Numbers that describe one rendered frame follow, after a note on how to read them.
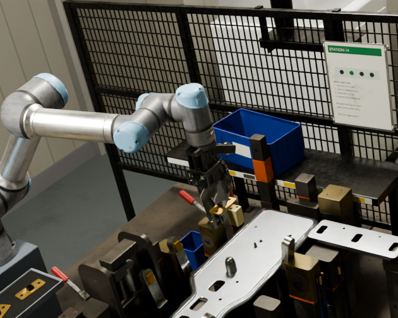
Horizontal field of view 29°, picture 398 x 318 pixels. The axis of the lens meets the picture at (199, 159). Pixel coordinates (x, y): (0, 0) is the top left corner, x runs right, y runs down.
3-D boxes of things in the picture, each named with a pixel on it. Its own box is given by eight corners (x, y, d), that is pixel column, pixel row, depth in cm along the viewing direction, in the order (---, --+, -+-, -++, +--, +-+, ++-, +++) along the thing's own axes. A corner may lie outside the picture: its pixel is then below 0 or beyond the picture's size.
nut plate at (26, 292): (22, 300, 207) (21, 297, 206) (14, 296, 209) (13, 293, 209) (46, 283, 212) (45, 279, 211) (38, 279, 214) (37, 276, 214)
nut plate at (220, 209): (219, 215, 206) (218, 211, 206) (208, 212, 208) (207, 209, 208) (237, 199, 212) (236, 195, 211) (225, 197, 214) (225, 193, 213)
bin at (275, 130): (276, 178, 261) (270, 144, 255) (216, 157, 283) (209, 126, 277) (307, 156, 270) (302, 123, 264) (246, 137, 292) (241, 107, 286)
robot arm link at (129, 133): (-24, 108, 202) (134, 122, 180) (2, 90, 210) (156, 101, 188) (-12, 146, 207) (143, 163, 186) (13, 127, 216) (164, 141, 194)
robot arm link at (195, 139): (195, 118, 201) (220, 122, 196) (199, 133, 203) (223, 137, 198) (178, 131, 196) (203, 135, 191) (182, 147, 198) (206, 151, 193)
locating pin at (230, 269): (234, 279, 225) (230, 261, 222) (225, 276, 227) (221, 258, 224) (240, 272, 227) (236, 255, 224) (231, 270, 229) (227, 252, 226)
